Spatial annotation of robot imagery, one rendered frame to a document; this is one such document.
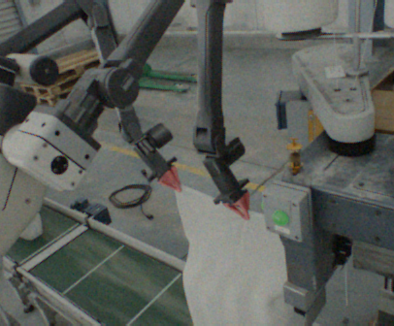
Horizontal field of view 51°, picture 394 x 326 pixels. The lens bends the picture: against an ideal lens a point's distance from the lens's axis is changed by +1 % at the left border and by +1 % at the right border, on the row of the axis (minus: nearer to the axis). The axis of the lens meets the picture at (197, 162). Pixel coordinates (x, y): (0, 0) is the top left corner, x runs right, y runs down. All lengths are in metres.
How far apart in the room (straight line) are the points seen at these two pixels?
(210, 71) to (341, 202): 0.48
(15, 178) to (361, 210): 0.67
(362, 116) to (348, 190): 0.15
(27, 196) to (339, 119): 0.65
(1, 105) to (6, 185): 0.16
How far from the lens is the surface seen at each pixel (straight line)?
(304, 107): 1.17
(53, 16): 1.43
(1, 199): 0.93
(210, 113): 1.04
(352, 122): 0.81
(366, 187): 0.75
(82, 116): 0.80
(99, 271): 2.21
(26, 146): 0.77
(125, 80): 0.84
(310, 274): 0.90
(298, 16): 0.97
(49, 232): 2.64
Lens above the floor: 1.75
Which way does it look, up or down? 28 degrees down
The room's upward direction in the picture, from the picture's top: 11 degrees counter-clockwise
